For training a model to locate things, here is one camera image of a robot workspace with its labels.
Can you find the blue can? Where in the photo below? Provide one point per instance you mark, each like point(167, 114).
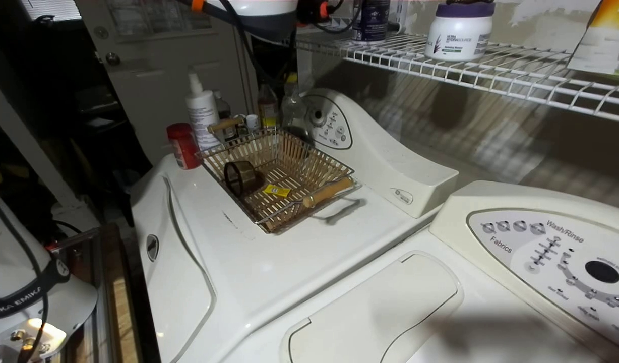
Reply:
point(372, 21)

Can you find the red can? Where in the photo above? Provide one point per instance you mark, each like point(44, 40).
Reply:
point(184, 146)

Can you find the yellow item in basket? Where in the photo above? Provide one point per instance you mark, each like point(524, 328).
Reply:
point(276, 191)

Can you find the brown tape roll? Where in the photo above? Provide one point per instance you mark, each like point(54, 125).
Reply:
point(242, 178)

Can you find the yellow-capped clear bottle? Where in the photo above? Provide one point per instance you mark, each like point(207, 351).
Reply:
point(293, 106)

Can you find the white washing machine far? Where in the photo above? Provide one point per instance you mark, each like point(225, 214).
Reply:
point(215, 278)

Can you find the white spray bottle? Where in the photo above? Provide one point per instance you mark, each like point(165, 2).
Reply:
point(202, 112)

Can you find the white purple-lidded jar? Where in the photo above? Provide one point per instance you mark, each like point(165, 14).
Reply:
point(461, 30)

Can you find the wire basket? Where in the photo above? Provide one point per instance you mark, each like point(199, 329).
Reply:
point(313, 177)

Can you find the white wire shelf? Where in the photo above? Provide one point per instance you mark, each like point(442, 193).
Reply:
point(526, 73)

